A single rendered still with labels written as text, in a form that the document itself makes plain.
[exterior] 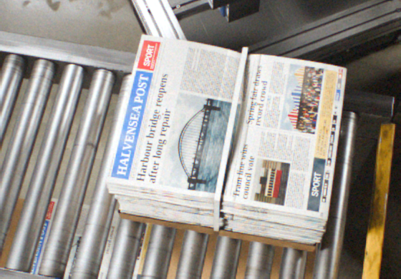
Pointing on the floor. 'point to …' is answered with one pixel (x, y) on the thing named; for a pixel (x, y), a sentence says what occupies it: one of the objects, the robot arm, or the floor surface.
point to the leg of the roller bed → (363, 149)
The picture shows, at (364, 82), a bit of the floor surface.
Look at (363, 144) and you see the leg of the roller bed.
